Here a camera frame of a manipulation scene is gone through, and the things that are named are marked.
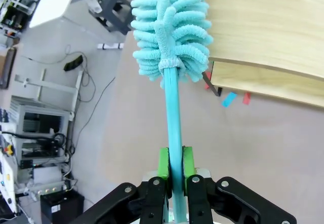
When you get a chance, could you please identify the blue paper scrap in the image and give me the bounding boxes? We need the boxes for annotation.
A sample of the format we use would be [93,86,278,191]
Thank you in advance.
[221,92,238,107]

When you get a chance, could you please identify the white metal frame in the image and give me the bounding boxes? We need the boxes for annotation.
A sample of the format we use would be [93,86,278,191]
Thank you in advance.
[11,68,84,122]

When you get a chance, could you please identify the black metal stool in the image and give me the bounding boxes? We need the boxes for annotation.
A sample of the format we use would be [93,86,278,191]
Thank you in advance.
[88,0,135,35]

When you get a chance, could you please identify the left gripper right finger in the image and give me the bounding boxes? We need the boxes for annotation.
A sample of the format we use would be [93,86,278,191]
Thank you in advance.
[182,145,297,224]

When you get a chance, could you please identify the grey computer rack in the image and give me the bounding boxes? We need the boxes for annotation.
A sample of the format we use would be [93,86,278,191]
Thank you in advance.
[10,96,71,159]

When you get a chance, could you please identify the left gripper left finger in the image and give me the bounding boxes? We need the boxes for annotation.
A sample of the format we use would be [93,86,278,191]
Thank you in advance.
[73,146,174,224]

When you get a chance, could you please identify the white side table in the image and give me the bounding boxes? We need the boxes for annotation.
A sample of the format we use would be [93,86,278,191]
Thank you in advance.
[29,0,86,29]

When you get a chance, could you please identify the white control box red button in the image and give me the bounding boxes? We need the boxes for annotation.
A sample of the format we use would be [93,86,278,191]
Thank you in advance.
[0,122,20,214]

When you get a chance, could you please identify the teal microfiber duster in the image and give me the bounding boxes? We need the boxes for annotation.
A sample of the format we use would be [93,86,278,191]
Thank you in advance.
[130,0,215,224]

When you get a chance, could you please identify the orange-red paper scrap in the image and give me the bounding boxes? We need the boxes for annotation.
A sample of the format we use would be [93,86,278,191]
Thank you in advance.
[204,71,212,90]

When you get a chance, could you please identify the grey floor cable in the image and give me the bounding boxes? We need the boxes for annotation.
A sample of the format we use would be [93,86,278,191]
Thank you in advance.
[65,44,117,159]

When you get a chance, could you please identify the black and green floor device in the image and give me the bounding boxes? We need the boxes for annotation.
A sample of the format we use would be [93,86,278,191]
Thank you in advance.
[63,55,84,72]

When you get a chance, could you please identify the black box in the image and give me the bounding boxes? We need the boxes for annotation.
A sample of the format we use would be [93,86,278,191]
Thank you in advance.
[40,190,86,224]

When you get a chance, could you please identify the white power strip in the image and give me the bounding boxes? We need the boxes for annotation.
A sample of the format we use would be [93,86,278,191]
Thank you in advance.
[97,42,124,50]

